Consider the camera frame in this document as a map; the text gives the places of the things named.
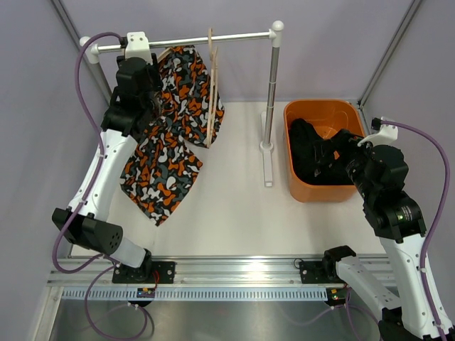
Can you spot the wooden hanger with camo shorts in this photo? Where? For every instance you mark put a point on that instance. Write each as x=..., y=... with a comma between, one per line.
x=164, y=54

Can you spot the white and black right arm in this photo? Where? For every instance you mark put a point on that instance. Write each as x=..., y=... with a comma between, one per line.
x=378, y=173

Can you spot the white slotted cable duct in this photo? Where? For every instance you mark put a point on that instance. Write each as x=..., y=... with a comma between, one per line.
x=196, y=294

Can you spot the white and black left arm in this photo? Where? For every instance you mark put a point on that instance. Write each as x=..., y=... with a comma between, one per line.
x=83, y=222

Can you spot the black shorts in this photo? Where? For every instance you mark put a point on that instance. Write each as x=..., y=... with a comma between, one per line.
x=302, y=136

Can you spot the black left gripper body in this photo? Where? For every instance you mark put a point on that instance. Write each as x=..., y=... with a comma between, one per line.
x=149, y=103

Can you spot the silver clothes rack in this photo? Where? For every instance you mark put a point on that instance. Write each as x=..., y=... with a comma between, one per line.
x=92, y=51

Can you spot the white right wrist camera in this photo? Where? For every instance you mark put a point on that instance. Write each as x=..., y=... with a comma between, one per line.
x=385, y=133

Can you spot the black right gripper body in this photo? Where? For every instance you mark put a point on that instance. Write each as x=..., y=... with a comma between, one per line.
x=355, y=166

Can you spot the orange plastic basket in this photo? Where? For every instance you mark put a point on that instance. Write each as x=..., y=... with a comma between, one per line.
x=327, y=116

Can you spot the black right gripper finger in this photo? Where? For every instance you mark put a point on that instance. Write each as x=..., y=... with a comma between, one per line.
x=326, y=164
x=332, y=144

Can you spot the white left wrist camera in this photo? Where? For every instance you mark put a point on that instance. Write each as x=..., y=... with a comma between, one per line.
x=135, y=47

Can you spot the aluminium mounting rail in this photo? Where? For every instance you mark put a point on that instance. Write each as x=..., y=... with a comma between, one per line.
x=251, y=271

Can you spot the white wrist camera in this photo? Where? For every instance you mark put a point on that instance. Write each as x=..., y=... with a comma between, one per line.
x=135, y=47
x=385, y=133

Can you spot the orange camouflage shorts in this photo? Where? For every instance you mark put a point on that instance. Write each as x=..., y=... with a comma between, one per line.
x=162, y=170

